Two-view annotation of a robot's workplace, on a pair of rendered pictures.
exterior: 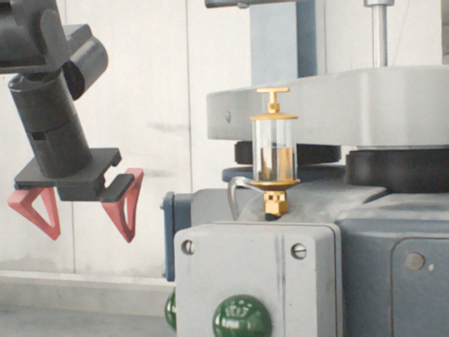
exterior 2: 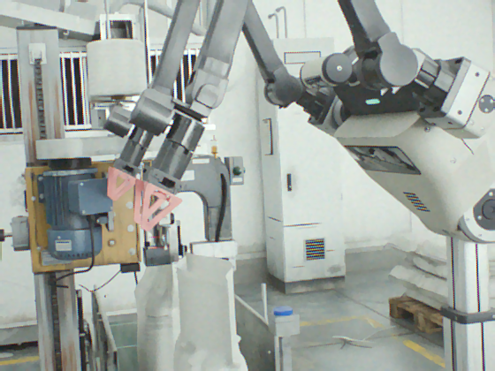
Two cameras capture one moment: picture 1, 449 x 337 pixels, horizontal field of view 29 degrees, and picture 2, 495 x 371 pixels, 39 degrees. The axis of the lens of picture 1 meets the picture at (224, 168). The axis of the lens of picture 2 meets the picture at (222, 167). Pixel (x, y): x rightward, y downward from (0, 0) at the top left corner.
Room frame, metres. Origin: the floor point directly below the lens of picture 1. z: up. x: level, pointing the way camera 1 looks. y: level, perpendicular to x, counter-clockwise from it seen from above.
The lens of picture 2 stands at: (1.82, 1.74, 1.41)
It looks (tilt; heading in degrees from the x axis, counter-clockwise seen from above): 3 degrees down; 233
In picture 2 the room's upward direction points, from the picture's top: 3 degrees counter-clockwise
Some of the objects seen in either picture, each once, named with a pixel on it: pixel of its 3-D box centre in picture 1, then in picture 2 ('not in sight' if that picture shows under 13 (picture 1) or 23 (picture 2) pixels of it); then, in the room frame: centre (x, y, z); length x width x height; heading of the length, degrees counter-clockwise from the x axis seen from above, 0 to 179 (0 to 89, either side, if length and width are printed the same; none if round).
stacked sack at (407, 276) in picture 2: not in sight; (441, 273); (-2.32, -1.24, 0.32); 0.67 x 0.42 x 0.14; 161
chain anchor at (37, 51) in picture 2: not in sight; (37, 53); (0.98, -0.26, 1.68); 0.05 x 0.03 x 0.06; 157
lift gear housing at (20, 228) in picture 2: not in sight; (20, 232); (1.04, -0.34, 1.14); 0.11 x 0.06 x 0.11; 67
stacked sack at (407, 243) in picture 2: not in sight; (438, 240); (-2.32, -1.25, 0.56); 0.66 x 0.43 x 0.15; 154
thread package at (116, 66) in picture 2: not in sight; (116, 69); (0.85, -0.02, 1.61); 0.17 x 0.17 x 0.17
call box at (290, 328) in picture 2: not in sight; (283, 322); (0.41, 0.14, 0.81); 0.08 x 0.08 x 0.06; 67
